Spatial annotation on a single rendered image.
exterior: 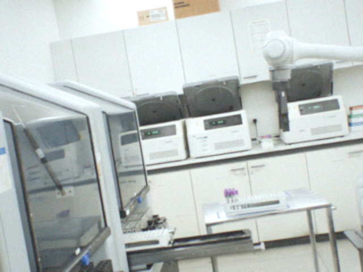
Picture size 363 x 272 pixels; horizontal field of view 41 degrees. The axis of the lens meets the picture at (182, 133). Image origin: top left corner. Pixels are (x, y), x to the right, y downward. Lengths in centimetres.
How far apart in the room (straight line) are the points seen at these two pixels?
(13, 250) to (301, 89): 391
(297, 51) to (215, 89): 265
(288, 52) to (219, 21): 277
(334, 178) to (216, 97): 131
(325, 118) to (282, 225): 102
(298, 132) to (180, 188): 115
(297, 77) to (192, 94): 98
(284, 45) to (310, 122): 251
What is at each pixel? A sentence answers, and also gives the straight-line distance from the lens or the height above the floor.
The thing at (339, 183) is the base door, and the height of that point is 50.
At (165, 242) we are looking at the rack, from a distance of 206.
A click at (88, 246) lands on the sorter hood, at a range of 156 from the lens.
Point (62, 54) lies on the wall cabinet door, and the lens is 488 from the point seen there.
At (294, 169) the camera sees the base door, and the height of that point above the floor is 68.
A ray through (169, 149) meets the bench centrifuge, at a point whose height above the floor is 102.
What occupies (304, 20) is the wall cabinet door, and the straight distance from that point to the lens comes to 469.
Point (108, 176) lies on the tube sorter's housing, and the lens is 194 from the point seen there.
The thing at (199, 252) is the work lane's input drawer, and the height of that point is 78.
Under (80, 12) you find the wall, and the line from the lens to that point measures 524.
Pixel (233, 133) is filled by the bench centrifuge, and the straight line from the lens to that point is 431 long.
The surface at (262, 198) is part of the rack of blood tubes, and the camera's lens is 237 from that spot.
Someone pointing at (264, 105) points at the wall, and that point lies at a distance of 494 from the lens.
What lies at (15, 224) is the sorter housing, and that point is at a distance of 116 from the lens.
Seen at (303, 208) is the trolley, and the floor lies 82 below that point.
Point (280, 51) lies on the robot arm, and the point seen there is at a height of 152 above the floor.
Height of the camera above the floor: 137
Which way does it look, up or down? 3 degrees down
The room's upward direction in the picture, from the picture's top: 9 degrees counter-clockwise
